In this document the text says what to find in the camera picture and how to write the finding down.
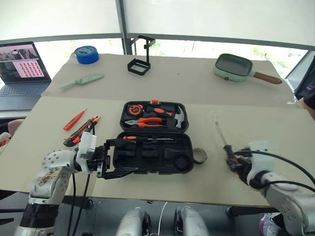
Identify black orange utility knife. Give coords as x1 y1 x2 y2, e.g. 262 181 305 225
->
63 131 83 148

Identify black plastic tool case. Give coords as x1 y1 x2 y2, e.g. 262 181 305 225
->
112 99 195 176

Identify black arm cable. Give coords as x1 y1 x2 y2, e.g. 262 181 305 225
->
234 149 315 193
66 119 96 236

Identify hammer with orange black handle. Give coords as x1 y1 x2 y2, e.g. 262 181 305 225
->
145 105 189 129

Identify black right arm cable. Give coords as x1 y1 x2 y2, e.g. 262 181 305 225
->
234 149 315 193

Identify gray window frame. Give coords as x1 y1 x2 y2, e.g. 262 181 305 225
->
0 0 315 56

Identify long thin dark screwdriver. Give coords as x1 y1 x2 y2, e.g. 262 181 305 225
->
215 120 233 158

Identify light green sheathed knife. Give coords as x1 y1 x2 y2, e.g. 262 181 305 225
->
58 73 105 90

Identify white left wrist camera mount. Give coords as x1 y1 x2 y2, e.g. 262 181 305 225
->
73 131 104 177

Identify thin white cable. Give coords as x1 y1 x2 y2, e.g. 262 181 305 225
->
158 201 168 236

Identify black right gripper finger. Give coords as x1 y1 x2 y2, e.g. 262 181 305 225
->
223 145 238 163
227 159 243 178

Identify person in black shirt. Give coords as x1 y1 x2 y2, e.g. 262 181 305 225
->
294 82 315 116

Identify green pan with wooden handle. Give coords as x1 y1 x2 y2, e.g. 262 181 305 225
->
213 53 283 86

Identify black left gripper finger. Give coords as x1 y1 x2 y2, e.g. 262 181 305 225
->
105 137 137 148
97 167 138 180

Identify dark gray laptop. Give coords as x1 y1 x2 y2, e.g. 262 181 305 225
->
0 41 52 111

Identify black wire frame stand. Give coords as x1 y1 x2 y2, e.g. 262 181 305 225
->
127 35 157 76

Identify orange handled pliers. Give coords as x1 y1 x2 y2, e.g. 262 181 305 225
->
124 117 164 128

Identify white orange object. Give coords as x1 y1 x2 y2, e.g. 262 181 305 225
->
0 132 12 154

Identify gray tape roll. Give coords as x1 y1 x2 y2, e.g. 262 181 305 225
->
192 147 208 165

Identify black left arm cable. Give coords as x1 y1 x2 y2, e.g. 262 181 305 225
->
66 119 96 236

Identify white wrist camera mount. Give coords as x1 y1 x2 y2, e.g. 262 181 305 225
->
73 131 104 177
247 140 275 182

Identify orange black handled screwdriver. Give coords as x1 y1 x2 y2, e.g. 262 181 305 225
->
122 135 177 144

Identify black table support bar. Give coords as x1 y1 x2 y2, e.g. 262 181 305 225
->
225 206 279 217
59 196 95 211

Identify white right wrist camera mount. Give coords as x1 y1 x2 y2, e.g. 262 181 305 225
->
247 140 275 182

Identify purple white sneaker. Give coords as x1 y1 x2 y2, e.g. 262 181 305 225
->
258 212 283 236

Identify silver black rounded shape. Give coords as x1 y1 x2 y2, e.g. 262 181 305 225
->
174 206 210 236
115 207 151 236

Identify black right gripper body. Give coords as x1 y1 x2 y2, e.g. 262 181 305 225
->
235 147 254 186

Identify black orange tape measure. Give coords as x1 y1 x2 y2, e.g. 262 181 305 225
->
126 104 143 116

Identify blue tape roll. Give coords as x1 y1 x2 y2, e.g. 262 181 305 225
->
74 45 100 65

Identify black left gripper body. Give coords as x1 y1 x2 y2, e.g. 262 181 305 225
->
87 144 111 174

